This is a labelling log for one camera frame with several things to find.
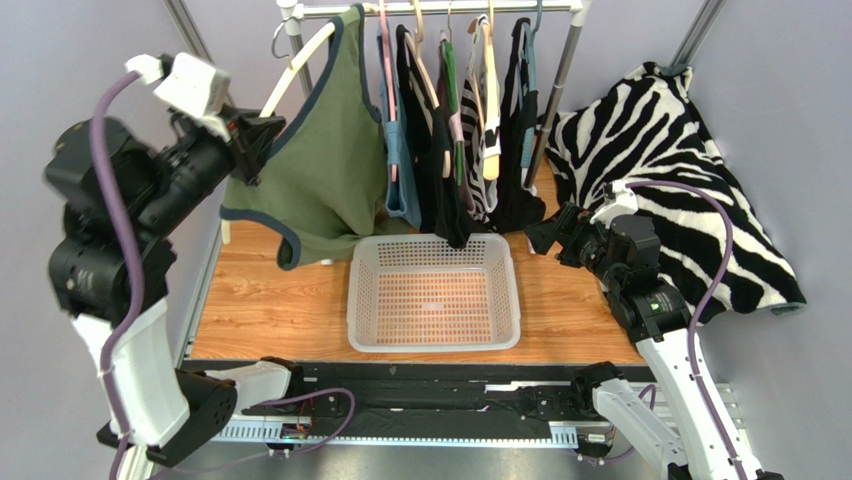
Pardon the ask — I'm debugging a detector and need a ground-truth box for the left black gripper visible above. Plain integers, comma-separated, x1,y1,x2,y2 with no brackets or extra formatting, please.
128,103,285,242

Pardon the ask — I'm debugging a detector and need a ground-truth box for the green tank top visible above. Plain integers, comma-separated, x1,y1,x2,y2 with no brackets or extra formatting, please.
220,4,409,271

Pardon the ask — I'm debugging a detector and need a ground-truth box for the cream plastic hanger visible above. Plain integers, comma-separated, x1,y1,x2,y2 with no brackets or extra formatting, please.
220,21,336,245

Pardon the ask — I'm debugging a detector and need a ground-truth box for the blue tank top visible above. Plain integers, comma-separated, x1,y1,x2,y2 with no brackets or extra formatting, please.
376,27,422,229

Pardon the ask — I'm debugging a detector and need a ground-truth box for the pink plastic hanger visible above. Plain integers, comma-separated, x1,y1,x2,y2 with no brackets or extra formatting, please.
377,0,399,184

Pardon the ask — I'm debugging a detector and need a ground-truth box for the black tank top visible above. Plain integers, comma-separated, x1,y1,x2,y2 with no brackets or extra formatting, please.
395,25,483,249

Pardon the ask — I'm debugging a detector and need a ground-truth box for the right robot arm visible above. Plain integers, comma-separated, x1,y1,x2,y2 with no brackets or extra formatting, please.
524,202,779,479

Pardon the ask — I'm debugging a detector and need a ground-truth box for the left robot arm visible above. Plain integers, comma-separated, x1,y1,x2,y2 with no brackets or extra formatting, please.
45,112,303,468

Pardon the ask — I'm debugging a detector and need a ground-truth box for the zebra striped tank top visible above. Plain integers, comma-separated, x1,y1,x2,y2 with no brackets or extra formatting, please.
461,14,502,222

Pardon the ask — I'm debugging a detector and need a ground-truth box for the dark top on green hanger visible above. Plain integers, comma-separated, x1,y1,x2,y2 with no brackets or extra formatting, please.
438,2,473,211

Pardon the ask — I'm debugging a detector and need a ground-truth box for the white clothes rack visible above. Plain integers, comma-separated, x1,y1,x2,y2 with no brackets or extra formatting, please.
275,0,592,265

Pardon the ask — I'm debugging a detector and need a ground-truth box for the zebra print blanket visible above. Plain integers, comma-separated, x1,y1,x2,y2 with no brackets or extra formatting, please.
545,62,807,323

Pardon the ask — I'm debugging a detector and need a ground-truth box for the white plastic basket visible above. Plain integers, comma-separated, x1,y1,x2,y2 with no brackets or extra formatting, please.
346,234,521,354

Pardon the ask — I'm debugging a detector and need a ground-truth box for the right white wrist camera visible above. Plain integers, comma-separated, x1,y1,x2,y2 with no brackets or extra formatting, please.
591,180,639,228

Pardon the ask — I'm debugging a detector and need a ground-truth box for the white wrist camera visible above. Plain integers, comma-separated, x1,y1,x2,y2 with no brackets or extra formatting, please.
591,180,639,228
124,52,232,142

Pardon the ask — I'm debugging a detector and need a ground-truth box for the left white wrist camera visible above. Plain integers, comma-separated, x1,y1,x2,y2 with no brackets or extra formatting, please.
124,52,232,142

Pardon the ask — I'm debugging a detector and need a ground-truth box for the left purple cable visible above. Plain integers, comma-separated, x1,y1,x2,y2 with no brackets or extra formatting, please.
89,69,146,480

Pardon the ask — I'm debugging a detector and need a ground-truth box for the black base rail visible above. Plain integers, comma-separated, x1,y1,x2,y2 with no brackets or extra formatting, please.
179,359,733,449

